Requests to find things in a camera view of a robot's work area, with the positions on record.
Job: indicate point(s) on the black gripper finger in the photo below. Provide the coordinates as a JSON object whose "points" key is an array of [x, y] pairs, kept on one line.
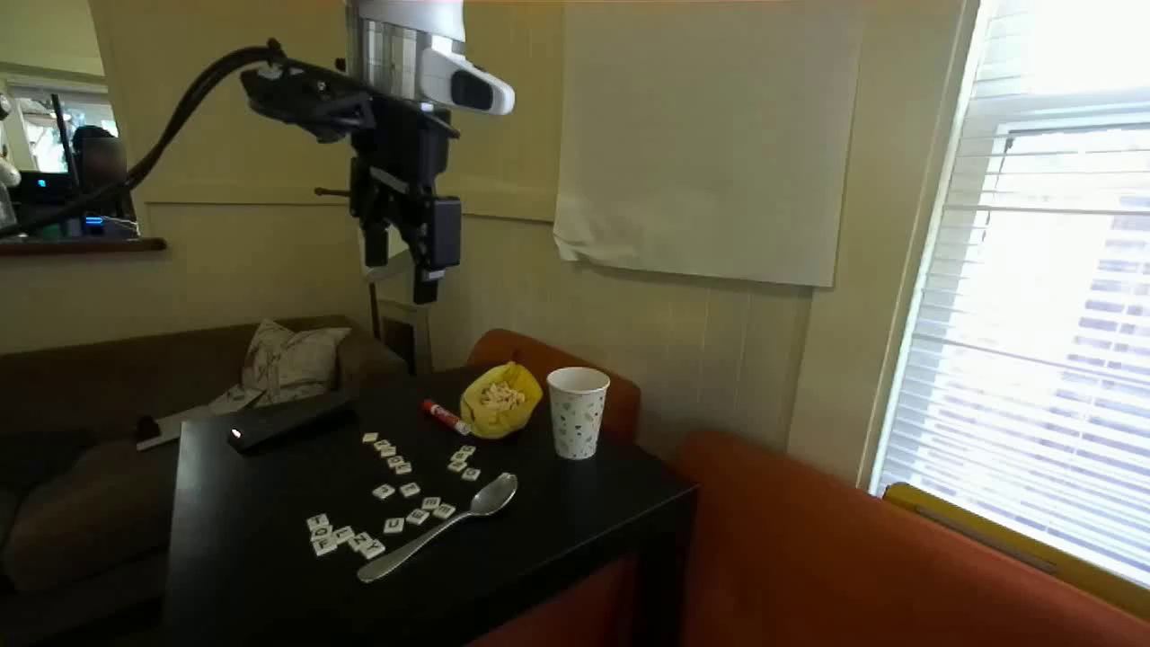
{"points": [[375, 242], [427, 282]]}

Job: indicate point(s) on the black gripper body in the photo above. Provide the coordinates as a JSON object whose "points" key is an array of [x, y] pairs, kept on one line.
{"points": [[399, 160]]}

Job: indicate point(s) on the black remote control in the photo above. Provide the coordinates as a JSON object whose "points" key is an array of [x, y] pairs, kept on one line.
{"points": [[255, 430]]}

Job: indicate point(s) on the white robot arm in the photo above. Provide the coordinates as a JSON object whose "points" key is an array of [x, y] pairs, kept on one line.
{"points": [[415, 60]]}

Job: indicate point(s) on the white floor lamp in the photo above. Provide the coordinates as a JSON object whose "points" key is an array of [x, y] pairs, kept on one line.
{"points": [[398, 321]]}

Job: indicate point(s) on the red marker pen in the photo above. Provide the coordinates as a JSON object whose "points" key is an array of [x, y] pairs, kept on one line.
{"points": [[446, 417]]}

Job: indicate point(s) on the yellow crumpled bag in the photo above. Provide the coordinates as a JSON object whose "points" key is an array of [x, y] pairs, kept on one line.
{"points": [[502, 400]]}

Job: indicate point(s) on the white paper cup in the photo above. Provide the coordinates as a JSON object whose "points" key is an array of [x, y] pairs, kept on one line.
{"points": [[575, 410]]}

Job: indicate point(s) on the silver metal spoon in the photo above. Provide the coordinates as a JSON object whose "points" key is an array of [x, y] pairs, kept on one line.
{"points": [[484, 506]]}

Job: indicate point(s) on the black side table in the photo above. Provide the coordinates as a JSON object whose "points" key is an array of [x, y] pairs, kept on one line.
{"points": [[246, 569]]}

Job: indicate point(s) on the person in background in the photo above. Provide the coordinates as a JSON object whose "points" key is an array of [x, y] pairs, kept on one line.
{"points": [[98, 175]]}

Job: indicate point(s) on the brown couch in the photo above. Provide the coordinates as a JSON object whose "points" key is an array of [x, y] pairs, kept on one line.
{"points": [[83, 512]]}

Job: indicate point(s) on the orange sofa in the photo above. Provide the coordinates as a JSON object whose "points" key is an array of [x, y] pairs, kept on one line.
{"points": [[794, 560]]}

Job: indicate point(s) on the white window blinds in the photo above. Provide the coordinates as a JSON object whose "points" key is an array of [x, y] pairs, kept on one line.
{"points": [[1022, 381]]}

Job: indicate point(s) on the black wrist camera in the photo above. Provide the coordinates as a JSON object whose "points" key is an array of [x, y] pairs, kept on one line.
{"points": [[309, 97]]}

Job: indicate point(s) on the white paper on wall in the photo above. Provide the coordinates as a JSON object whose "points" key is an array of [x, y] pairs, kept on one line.
{"points": [[706, 138]]}

